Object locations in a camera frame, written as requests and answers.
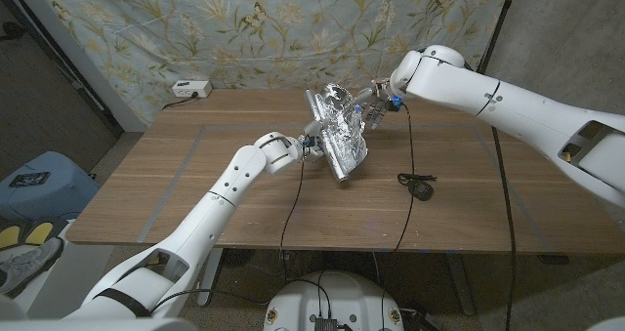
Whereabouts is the white wall trim post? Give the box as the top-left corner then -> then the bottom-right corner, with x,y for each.
7,0 -> 147,133

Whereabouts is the white power outlet box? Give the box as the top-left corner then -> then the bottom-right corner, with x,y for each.
171,79 -> 214,100

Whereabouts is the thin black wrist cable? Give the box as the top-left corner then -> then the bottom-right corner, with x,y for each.
155,159 -> 307,308
393,103 -> 416,254

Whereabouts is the grey metal table leg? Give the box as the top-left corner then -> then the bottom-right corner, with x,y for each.
443,252 -> 478,316
196,247 -> 225,307

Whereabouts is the black shoe yellow insole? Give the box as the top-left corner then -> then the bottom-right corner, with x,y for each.
0,222 -> 23,250
22,218 -> 67,247

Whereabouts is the black outlet power cord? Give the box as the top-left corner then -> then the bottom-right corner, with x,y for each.
161,91 -> 200,111

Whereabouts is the floral printed backdrop cloth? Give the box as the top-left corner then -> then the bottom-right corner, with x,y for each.
28,0 -> 517,127

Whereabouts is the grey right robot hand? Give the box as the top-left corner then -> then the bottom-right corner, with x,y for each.
354,78 -> 404,131

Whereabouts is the black backdrop stand pole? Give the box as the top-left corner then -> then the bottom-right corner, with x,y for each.
476,0 -> 519,76

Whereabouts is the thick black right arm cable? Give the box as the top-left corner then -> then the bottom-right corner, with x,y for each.
490,125 -> 518,331

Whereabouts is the black timer with lanyard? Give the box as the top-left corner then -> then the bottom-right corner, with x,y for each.
396,172 -> 438,202

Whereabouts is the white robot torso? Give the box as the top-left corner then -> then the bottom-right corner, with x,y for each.
262,270 -> 405,331

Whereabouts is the grey sneaker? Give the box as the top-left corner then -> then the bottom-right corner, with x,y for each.
0,236 -> 64,293

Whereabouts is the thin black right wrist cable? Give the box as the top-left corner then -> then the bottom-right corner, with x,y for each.
393,103 -> 416,254

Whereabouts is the thin black left wrist cable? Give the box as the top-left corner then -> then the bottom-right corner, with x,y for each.
155,159 -> 307,308

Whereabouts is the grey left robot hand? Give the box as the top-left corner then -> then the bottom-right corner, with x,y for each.
300,119 -> 327,164

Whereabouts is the blue grey plastic bin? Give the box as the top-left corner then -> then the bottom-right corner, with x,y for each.
0,150 -> 102,221

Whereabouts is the aluminum foil roll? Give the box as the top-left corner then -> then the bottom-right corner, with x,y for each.
304,82 -> 369,184

